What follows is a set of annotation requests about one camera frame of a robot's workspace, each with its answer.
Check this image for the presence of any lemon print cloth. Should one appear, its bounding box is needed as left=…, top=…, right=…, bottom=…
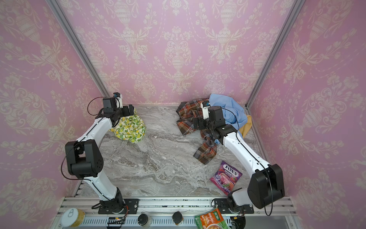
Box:
left=110, top=110, right=146, bottom=143

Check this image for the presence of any red plaid cloth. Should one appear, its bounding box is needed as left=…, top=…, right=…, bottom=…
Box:
left=176, top=98, right=217, bottom=165

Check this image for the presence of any light blue cloth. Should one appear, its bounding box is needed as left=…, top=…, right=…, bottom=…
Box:
left=209, top=94, right=248, bottom=130

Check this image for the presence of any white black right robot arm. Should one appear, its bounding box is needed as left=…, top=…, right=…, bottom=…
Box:
left=193, top=102, right=285, bottom=212

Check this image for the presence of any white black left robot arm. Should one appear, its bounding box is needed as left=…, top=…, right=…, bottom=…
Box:
left=64, top=93, right=134, bottom=213

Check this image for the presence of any mustard yellow cloth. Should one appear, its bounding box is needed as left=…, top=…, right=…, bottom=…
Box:
left=239, top=115, right=253, bottom=138

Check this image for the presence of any purple Fox's candy bag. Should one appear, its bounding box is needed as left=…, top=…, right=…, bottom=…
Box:
left=210, top=161, right=243, bottom=195

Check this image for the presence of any black round knob right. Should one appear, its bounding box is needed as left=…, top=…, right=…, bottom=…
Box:
left=172, top=211, right=184, bottom=225

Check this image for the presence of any black round knob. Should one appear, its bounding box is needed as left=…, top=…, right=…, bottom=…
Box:
left=138, top=213, right=152, bottom=228
left=172, top=211, right=184, bottom=225

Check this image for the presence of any green orange snack packet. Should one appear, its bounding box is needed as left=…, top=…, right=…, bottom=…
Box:
left=194, top=208, right=229, bottom=229

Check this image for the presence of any black round knob left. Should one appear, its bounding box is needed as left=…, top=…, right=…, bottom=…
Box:
left=138, top=213, right=152, bottom=228

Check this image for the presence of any small black electronics board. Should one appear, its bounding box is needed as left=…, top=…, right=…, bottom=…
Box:
left=107, top=217, right=126, bottom=229

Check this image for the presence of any white lidded jar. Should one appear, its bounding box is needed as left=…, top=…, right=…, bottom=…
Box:
left=61, top=208, right=85, bottom=228

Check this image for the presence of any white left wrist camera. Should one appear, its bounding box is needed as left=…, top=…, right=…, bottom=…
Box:
left=113, top=92, right=123, bottom=108

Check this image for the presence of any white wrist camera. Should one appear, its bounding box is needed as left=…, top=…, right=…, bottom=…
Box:
left=113, top=92, right=123, bottom=108
left=200, top=101, right=210, bottom=120

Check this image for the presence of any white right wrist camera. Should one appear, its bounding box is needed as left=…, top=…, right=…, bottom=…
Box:
left=200, top=101, right=210, bottom=120

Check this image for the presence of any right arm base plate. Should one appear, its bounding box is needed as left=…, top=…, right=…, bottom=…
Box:
left=211, top=198, right=254, bottom=215

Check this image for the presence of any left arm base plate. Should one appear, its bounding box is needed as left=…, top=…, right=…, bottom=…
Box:
left=98, top=198, right=139, bottom=215

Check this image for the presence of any aluminium front rail frame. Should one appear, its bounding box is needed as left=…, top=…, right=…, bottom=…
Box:
left=51, top=196, right=302, bottom=229

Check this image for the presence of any aluminium corner post left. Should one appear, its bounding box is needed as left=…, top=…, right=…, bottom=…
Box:
left=46, top=1, right=111, bottom=97

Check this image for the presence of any aluminium corner post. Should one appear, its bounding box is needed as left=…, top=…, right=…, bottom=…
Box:
left=46, top=1, right=111, bottom=97
left=246, top=0, right=306, bottom=111

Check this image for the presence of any aluminium corner post right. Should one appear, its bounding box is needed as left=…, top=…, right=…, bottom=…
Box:
left=246, top=0, right=306, bottom=111

